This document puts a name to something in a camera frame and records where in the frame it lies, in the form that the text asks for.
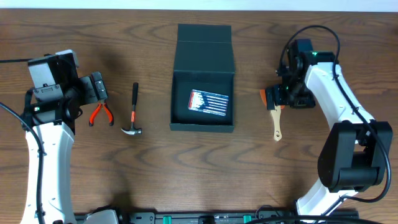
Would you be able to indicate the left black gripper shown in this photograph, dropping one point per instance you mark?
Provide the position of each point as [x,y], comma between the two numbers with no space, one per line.
[94,88]

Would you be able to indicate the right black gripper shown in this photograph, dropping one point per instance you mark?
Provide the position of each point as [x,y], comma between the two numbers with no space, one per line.
[275,96]

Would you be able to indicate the orange scraper wooden handle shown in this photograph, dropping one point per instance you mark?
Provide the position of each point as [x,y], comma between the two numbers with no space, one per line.
[275,115]

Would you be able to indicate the small claw hammer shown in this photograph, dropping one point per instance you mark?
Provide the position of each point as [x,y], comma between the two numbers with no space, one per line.
[132,131]

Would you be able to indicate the blue precision screwdriver set case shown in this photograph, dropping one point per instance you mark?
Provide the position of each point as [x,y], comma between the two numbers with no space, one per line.
[208,102]

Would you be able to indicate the dark green box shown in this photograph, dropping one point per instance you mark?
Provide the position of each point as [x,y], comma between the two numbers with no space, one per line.
[203,61]

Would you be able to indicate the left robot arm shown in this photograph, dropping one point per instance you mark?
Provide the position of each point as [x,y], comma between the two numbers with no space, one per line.
[50,111]

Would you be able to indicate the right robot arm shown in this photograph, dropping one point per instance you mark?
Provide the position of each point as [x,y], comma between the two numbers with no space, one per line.
[355,154]

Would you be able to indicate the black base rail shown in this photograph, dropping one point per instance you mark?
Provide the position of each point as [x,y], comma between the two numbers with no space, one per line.
[200,218]

